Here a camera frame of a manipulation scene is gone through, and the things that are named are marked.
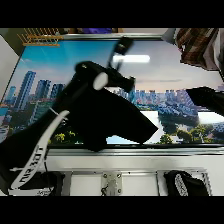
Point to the checked shirt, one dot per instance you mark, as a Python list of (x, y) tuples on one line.
[(196, 45)]

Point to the black garment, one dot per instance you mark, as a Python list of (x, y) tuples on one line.
[(113, 125)]

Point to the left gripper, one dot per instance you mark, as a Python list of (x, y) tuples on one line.
[(122, 82)]

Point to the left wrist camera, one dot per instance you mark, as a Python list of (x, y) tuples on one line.
[(124, 43)]

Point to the silver frame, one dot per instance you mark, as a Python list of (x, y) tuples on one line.
[(111, 182)]

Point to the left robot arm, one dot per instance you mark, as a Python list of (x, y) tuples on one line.
[(31, 146)]

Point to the purple garment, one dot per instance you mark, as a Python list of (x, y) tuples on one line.
[(96, 30)]

